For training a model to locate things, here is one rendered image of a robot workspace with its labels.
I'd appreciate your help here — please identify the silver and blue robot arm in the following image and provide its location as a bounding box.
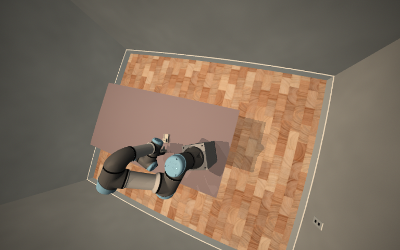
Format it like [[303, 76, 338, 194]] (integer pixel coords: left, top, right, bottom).
[[96, 137, 204, 199]]

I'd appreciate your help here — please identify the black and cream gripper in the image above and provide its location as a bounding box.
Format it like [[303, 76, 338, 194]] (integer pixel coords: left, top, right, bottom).
[[158, 146, 167, 156]]

